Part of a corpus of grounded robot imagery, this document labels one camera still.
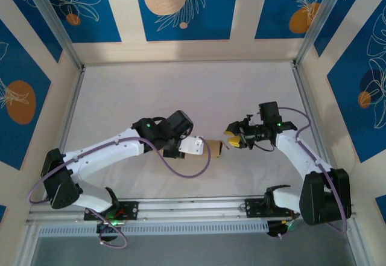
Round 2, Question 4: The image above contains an aluminium frame post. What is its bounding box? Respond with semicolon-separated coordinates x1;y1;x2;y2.
294;0;352;68
22;0;86;69

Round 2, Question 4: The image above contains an aluminium front frame rail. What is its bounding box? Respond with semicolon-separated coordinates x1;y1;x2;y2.
25;194;359;225

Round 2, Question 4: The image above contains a blue leaf poster small orange circle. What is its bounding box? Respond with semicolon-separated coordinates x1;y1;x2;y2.
326;4;386;163

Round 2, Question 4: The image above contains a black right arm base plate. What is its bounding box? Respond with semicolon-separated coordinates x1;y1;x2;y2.
244;197;301;218

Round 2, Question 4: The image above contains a blue poster orange oval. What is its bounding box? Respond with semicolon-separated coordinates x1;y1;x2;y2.
0;19;52;171

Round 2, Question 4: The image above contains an aluminium frame leg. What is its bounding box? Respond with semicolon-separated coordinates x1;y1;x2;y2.
342;217;375;266
11;222;42;266

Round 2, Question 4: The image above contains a black controller module with LED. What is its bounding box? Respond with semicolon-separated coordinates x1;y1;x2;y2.
267;219;299;239
95;220;122;245

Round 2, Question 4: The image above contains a blue feather poster orange circle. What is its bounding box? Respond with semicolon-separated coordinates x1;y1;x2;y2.
255;0;335;40

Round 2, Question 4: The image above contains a brown cardboard paper box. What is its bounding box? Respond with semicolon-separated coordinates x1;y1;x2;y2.
159;138;231;160

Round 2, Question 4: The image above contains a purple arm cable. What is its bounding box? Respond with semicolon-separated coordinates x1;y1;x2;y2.
268;106;348;239
27;138;212;248

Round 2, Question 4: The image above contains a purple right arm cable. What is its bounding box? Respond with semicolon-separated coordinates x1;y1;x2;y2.
268;106;348;239

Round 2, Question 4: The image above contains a blue floral poster small orange dot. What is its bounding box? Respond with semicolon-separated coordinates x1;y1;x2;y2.
39;0;122;44

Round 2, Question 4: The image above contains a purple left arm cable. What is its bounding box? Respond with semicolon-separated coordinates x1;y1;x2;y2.
27;138;212;248

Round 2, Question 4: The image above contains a blue poster large beige circle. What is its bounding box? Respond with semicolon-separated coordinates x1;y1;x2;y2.
132;0;241;42

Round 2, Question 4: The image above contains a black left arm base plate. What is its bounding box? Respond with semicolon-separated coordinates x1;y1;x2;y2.
83;200;139;221

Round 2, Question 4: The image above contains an aluminium table side rail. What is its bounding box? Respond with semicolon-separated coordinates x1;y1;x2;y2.
290;62;341;195
43;64;87;201

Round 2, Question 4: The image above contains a thin black gripper wire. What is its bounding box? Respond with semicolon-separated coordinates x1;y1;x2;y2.
255;141;276;153

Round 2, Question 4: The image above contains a grey slotted cable duct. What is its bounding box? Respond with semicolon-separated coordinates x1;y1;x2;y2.
39;221;270;238

